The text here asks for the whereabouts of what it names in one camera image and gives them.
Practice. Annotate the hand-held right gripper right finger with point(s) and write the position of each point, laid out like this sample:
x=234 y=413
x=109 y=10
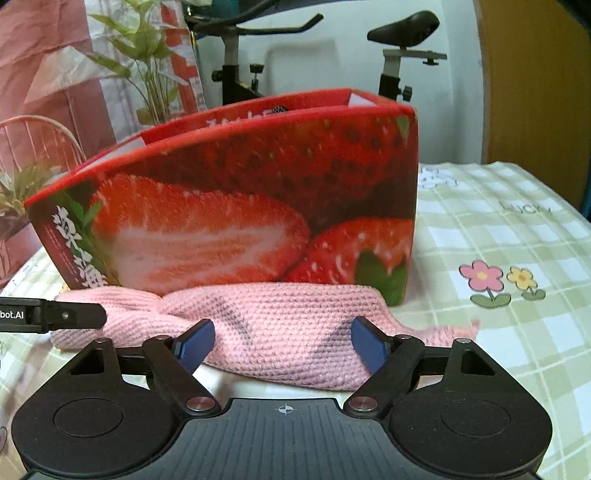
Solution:
x=369 y=344

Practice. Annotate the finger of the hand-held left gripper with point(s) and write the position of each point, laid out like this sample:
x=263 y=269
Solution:
x=74 y=316

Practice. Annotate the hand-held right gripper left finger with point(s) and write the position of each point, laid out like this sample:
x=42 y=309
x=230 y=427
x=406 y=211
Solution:
x=196 y=344

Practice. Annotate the pink knitted headband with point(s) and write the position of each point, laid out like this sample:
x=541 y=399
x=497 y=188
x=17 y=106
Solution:
x=277 y=323

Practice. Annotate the red strawberry print box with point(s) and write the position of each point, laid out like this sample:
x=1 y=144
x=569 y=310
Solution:
x=231 y=184

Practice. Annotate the green checked printed blanket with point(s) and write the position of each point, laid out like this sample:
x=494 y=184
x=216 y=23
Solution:
x=485 y=230

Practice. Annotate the red printed backdrop cloth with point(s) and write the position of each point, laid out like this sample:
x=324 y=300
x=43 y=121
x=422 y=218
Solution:
x=55 y=69

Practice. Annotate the wooden door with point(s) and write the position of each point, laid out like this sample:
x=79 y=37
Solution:
x=521 y=92

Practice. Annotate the black exercise bike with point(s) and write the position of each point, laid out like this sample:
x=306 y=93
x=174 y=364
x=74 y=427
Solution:
x=411 y=25

